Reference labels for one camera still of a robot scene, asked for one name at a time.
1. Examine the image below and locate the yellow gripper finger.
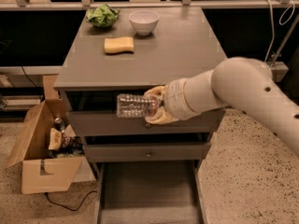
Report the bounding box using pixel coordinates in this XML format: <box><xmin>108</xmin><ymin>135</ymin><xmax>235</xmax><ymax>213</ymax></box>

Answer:
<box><xmin>145</xmin><ymin>107</ymin><xmax>178</xmax><ymax>125</ymax></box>
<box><xmin>144</xmin><ymin>86</ymin><xmax>166</xmax><ymax>99</ymax></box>

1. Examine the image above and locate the clear plastic water bottle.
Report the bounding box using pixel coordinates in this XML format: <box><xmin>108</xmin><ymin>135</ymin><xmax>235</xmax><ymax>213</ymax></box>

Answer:
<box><xmin>117</xmin><ymin>94</ymin><xmax>162</xmax><ymax>119</ymax></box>

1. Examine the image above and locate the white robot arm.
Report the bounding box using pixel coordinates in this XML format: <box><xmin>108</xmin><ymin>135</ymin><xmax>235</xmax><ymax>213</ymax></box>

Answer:
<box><xmin>146</xmin><ymin>57</ymin><xmax>299</xmax><ymax>156</ymax></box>

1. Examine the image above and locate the grey middle drawer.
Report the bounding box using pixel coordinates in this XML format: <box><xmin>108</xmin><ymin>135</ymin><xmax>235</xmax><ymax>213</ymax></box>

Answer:
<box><xmin>84</xmin><ymin>142</ymin><xmax>211</xmax><ymax>162</ymax></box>

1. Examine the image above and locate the grey wooden drawer cabinet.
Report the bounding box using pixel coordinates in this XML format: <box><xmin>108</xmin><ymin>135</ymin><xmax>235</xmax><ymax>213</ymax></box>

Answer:
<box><xmin>53</xmin><ymin>6</ymin><xmax>241</xmax><ymax>173</ymax></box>

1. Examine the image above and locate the grey top drawer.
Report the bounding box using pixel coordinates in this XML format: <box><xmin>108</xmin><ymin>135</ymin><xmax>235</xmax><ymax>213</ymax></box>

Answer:
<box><xmin>66</xmin><ymin>108</ymin><xmax>225</xmax><ymax>136</ymax></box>

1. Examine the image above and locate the grey open bottom drawer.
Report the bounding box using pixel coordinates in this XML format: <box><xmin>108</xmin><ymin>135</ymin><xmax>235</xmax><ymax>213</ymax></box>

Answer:
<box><xmin>93</xmin><ymin>161</ymin><xmax>206</xmax><ymax>224</ymax></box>

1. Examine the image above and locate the yellow sponge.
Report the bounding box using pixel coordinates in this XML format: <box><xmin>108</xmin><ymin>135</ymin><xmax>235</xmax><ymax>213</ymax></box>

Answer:
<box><xmin>104</xmin><ymin>36</ymin><xmax>135</xmax><ymax>54</ymax></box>

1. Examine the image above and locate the white ceramic bowl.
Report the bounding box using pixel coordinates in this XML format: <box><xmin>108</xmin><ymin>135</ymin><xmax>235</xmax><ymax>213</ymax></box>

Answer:
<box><xmin>129</xmin><ymin>10</ymin><xmax>160</xmax><ymax>35</ymax></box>

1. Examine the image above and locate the green lettuce head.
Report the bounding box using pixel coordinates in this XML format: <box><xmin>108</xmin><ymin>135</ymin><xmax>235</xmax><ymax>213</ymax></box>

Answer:
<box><xmin>86</xmin><ymin>4</ymin><xmax>120</xmax><ymax>29</ymax></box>

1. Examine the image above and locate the metal can in box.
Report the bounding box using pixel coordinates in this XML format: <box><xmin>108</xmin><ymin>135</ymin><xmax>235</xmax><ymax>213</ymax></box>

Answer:
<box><xmin>54</xmin><ymin>118</ymin><xmax>66</xmax><ymax>133</ymax></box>

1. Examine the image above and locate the snack bag in box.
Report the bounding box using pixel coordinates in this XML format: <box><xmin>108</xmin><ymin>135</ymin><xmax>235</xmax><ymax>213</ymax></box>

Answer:
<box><xmin>48</xmin><ymin>128</ymin><xmax>84</xmax><ymax>158</ymax></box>

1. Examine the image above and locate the metal clamp stand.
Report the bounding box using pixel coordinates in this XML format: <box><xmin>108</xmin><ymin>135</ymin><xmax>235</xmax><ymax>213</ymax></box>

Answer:
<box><xmin>268</xmin><ymin>14</ymin><xmax>299</xmax><ymax>67</ymax></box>

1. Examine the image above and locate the open cardboard box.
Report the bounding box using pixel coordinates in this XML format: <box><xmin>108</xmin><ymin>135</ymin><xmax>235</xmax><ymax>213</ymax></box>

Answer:
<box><xmin>5</xmin><ymin>75</ymin><xmax>95</xmax><ymax>194</ymax></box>

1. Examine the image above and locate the black floor cable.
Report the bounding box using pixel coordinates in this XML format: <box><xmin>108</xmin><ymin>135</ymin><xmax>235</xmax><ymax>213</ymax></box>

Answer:
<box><xmin>45</xmin><ymin>189</ymin><xmax>98</xmax><ymax>212</ymax></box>

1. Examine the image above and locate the white hanging cable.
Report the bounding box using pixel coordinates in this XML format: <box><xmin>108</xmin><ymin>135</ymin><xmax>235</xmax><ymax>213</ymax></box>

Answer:
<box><xmin>263</xmin><ymin>0</ymin><xmax>296</xmax><ymax>63</ymax></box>

